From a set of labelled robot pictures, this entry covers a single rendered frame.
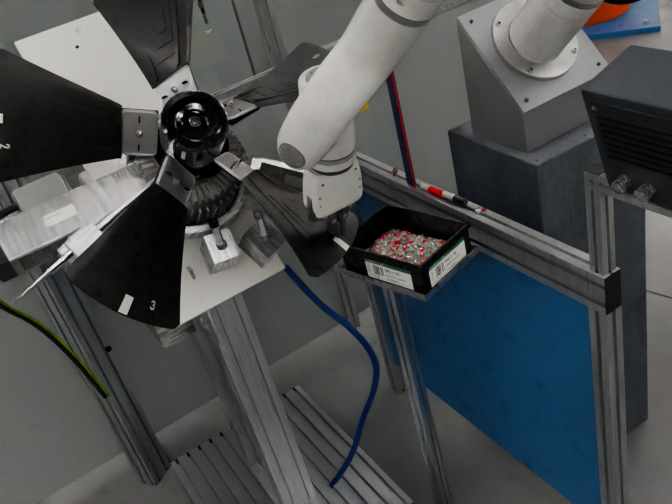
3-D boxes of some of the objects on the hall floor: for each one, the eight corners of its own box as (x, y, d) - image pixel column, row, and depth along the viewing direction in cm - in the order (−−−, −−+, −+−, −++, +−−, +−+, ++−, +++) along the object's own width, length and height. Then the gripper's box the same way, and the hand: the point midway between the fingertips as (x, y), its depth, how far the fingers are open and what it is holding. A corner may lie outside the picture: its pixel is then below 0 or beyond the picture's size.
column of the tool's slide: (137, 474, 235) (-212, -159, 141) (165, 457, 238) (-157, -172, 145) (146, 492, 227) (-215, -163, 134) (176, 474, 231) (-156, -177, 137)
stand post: (252, 476, 223) (101, 126, 163) (278, 459, 226) (139, 111, 166) (259, 485, 219) (107, 131, 160) (284, 468, 223) (145, 115, 163)
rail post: (605, 569, 174) (587, 306, 133) (617, 558, 175) (603, 295, 134) (619, 580, 170) (605, 315, 130) (631, 570, 172) (621, 304, 131)
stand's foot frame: (179, 480, 228) (170, 462, 224) (304, 402, 244) (298, 384, 240) (270, 631, 180) (261, 612, 176) (419, 521, 196) (414, 502, 192)
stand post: (288, 524, 205) (176, 253, 158) (315, 506, 208) (213, 234, 161) (296, 535, 201) (183, 260, 154) (324, 516, 205) (221, 241, 157)
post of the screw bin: (435, 505, 199) (375, 259, 157) (442, 497, 201) (384, 252, 159) (444, 509, 197) (386, 262, 156) (451, 501, 199) (395, 254, 157)
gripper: (305, 185, 119) (314, 262, 132) (380, 148, 124) (381, 226, 138) (281, 161, 123) (292, 238, 137) (354, 126, 129) (358, 204, 142)
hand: (336, 224), depth 136 cm, fingers closed, pressing on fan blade
